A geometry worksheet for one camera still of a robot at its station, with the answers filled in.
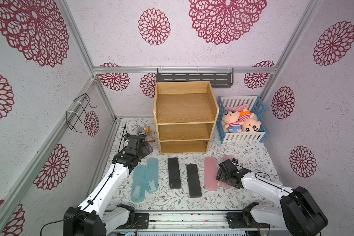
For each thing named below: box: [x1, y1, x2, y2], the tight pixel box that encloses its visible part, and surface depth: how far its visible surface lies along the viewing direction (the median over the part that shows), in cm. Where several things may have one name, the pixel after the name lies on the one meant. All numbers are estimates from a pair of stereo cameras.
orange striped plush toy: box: [238, 108, 262, 133], surface depth 102 cm
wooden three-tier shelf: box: [153, 81, 219, 154], surface depth 89 cm
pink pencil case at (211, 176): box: [204, 156, 218, 192], surface depth 91 cm
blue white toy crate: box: [215, 95, 268, 145], surface depth 105 cm
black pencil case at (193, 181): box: [186, 163, 203, 199], surface depth 87 cm
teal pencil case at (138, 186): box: [131, 164, 147, 204], surface depth 86 cm
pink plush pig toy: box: [223, 103, 249, 133], surface depth 104 cm
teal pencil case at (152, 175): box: [145, 157, 159, 193], surface depth 92 cm
